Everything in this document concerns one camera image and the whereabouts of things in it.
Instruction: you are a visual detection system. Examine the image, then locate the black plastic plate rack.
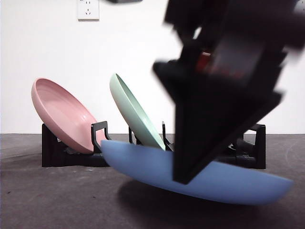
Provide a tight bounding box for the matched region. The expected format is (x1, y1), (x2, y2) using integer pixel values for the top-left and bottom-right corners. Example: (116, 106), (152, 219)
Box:
(41, 121), (267, 169)

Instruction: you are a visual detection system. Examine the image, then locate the blue plate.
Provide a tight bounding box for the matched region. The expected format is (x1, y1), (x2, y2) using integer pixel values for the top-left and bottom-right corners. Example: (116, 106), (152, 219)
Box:
(100, 140), (294, 206)

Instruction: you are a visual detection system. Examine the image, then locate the green plate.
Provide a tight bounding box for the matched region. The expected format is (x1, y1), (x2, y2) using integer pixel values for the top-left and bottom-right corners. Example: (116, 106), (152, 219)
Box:
(109, 73), (166, 151)

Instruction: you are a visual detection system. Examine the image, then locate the pink plate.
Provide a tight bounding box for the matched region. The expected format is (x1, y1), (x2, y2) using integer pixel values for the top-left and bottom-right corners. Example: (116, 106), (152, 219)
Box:
(31, 77), (109, 155)

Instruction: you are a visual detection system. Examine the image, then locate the white wall socket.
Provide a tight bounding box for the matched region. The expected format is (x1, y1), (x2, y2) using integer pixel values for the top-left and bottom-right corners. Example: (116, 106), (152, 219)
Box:
(78, 0), (100, 21)

